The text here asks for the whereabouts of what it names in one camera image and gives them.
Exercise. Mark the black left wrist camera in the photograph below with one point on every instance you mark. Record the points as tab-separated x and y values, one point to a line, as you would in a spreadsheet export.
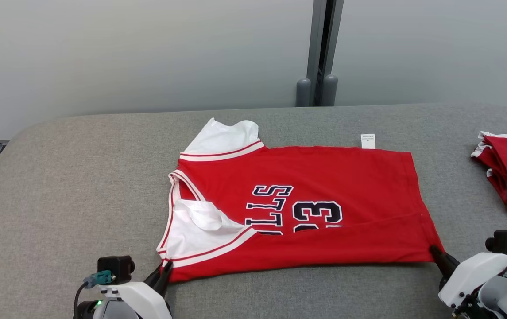
116	268

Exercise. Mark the teal left camera connector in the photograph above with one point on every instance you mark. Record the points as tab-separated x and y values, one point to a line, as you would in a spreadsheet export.
98	279

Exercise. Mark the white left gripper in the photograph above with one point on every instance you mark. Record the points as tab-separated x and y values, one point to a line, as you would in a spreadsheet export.
138	299

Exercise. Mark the grey partition post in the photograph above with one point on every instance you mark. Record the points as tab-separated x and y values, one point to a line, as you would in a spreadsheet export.
319	44

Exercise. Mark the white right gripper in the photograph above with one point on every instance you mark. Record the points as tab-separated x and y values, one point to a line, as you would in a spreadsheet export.
470	274

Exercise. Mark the red Bulls basketball jersey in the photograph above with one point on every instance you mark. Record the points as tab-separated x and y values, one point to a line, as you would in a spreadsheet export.
346	177

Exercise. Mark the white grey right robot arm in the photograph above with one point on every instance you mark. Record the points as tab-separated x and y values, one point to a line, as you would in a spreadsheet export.
501	297

